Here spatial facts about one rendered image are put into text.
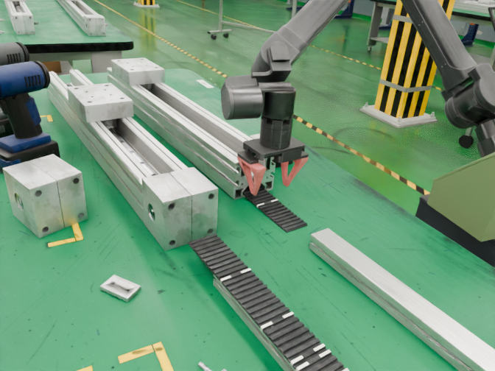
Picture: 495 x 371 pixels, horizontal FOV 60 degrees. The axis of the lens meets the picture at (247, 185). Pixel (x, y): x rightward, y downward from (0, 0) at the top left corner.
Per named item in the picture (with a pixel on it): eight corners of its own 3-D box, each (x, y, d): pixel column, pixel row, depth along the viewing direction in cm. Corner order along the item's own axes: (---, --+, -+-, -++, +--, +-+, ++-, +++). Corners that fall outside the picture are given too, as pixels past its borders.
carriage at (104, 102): (134, 127, 102) (132, 99, 99) (88, 134, 97) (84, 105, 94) (113, 107, 114) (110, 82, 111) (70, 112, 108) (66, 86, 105)
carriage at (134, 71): (165, 91, 130) (164, 68, 127) (130, 95, 124) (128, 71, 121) (145, 78, 142) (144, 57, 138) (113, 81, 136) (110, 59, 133)
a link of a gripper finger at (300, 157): (255, 183, 86) (259, 140, 81) (283, 176, 89) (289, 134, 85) (275, 199, 81) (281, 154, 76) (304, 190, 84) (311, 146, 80)
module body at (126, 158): (194, 210, 82) (194, 171, 78) (144, 224, 77) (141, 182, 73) (81, 95, 139) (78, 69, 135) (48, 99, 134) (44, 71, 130)
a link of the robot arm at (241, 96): (286, 40, 74) (270, 67, 82) (222, 39, 70) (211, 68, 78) (300, 102, 71) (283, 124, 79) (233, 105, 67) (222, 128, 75)
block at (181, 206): (228, 231, 77) (230, 185, 72) (164, 251, 70) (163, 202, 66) (205, 207, 83) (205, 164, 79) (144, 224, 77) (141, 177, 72)
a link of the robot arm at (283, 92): (302, 86, 72) (289, 77, 77) (264, 87, 70) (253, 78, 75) (297, 124, 75) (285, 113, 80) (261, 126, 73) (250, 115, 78)
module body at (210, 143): (272, 189, 92) (276, 153, 88) (233, 199, 87) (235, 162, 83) (137, 90, 149) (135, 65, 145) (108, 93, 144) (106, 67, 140)
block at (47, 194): (100, 213, 79) (94, 168, 75) (39, 238, 71) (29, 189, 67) (72, 193, 85) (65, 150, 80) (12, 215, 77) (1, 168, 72)
